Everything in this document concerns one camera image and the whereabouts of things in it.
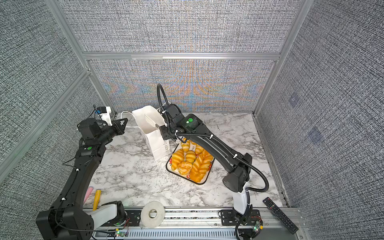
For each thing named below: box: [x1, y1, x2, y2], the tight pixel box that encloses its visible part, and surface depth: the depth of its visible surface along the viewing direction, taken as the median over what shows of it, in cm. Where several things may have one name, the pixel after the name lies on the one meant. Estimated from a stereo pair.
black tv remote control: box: [262, 197, 299, 235], surface depth 75 cm
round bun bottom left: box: [177, 161, 193, 176], surface depth 88 cm
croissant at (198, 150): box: [195, 144, 204, 155], surface depth 97 cm
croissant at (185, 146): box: [181, 140, 191, 153], surface depth 99 cm
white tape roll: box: [140, 201, 166, 229], surface depth 76 cm
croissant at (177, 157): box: [171, 148, 185, 171], surface depth 92 cm
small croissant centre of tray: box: [185, 150, 197, 163], surface depth 94 cm
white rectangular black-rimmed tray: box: [165, 139, 215, 185], surface depth 91 cm
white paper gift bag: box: [132, 105, 171, 161], surface depth 85 cm
